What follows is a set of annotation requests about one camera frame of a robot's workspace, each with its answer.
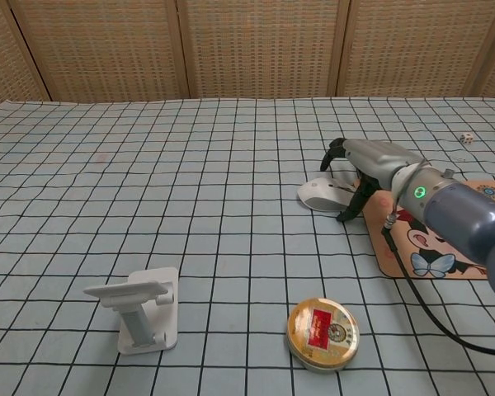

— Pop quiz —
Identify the white computer mouse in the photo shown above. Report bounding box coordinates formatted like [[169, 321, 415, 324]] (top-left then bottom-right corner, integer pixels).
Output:
[[296, 176, 362, 212]]

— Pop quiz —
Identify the white phone stand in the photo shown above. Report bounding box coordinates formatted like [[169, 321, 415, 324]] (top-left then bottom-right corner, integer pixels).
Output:
[[82, 266, 180, 355]]

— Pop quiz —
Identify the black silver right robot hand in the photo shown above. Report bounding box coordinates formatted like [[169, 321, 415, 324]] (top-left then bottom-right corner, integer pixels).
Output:
[[319, 138, 428, 224]]

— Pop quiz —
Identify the woven wooden folding screen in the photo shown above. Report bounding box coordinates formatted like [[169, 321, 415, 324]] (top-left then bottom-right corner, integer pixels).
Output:
[[0, 0, 495, 116]]

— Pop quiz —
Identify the cartoon girl mouse pad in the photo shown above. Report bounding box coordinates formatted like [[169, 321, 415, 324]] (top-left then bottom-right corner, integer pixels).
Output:
[[353, 177, 495, 281]]

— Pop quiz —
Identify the blue checked tablecloth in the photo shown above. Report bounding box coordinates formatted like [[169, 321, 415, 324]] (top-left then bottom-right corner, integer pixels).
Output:
[[0, 96, 495, 396]]

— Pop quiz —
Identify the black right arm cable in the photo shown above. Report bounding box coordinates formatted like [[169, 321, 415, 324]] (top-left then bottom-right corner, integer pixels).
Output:
[[381, 208, 495, 356]]

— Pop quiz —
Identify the round gold tin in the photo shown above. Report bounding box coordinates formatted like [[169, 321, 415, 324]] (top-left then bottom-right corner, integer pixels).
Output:
[[286, 297, 361, 375]]

